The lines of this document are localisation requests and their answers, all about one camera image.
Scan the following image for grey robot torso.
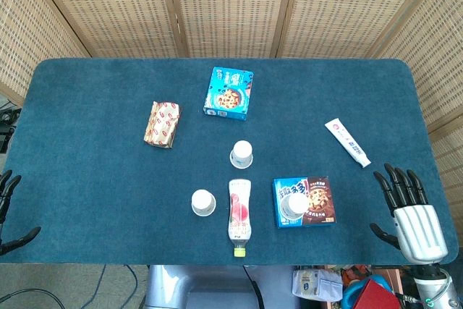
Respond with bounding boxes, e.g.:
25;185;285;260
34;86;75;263
143;264;302;309

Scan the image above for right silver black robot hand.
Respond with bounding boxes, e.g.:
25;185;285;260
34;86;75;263
370;163;449;264

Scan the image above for blue and brown cookie box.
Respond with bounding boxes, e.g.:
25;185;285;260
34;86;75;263
272;175;337;229

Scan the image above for peach drink bottle green cap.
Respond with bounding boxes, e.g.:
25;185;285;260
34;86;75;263
227;178;252;258

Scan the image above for blue round object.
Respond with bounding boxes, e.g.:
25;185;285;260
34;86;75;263
341;274;385;309

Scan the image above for blue felt table mat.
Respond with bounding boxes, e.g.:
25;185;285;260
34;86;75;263
0;57;460;266

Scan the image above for white paper cup floral print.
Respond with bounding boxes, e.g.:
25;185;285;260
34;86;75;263
191;189;217;218
229;140;254;170
284;194;310;221

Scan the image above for white toothpaste tube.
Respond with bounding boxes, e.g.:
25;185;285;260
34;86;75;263
324;118;373;169

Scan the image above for black torso cable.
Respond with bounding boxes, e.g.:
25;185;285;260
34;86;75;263
242;266;263;309

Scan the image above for gold red snack package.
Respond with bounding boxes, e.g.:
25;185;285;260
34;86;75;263
143;101;181;150

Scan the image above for orange clutter items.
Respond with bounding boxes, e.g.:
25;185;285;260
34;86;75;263
342;266;373;285

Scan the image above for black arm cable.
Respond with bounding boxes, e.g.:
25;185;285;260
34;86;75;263
394;292;423;305

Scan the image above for black equipment with cables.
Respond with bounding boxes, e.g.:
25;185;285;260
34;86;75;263
0;101;22;155

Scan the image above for black floor cable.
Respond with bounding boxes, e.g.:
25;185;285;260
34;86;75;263
0;287;68;309
124;264;148;301

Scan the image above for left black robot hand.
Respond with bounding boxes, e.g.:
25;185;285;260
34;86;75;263
0;169;42;256

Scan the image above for white fabric bag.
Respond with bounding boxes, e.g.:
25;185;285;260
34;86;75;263
292;268;344;302

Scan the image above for blue floor cable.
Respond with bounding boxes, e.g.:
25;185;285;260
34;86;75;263
81;264;108;309

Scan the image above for wicker folding screen panel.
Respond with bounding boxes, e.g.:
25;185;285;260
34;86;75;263
27;0;187;59
164;0;300;59
375;0;463;230
0;0;91;107
276;0;448;59

